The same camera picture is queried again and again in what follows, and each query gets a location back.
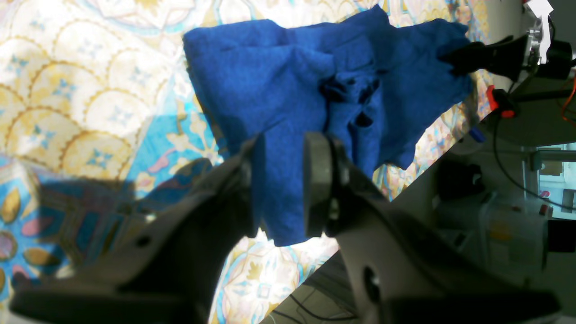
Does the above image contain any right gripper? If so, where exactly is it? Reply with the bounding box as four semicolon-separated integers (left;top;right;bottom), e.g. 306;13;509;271
439;0;575;81

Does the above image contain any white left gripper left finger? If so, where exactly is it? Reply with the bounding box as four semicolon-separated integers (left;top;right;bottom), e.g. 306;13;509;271
9;135;264;324

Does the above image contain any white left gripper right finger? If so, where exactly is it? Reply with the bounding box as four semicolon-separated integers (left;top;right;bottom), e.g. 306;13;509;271
304;133;561;324

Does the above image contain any blue long-sleeve T-shirt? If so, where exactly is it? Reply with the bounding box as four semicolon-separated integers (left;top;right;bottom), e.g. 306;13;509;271
183;5;473;247

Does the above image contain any red-black clamp upper left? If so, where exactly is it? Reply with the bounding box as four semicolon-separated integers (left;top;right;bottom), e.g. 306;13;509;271
486;85;518;119

